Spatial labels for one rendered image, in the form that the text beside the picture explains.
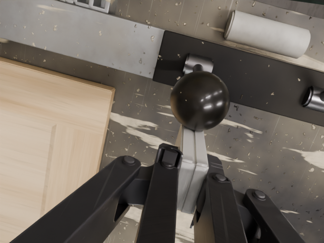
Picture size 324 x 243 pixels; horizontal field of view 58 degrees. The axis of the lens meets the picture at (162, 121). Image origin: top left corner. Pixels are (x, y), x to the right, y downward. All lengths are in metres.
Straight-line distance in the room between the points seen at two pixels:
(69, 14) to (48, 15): 0.02
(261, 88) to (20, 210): 0.35
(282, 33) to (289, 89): 0.06
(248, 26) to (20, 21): 0.23
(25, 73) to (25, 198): 0.17
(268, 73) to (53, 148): 0.26
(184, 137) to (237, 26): 0.16
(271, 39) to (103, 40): 0.17
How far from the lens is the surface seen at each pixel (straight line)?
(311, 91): 0.31
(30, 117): 0.38
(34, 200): 0.44
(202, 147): 0.17
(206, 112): 0.17
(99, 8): 0.32
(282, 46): 0.32
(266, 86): 0.30
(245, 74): 0.30
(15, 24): 0.34
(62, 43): 0.32
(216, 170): 0.16
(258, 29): 0.31
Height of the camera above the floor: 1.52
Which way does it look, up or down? 34 degrees down
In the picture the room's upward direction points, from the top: 118 degrees clockwise
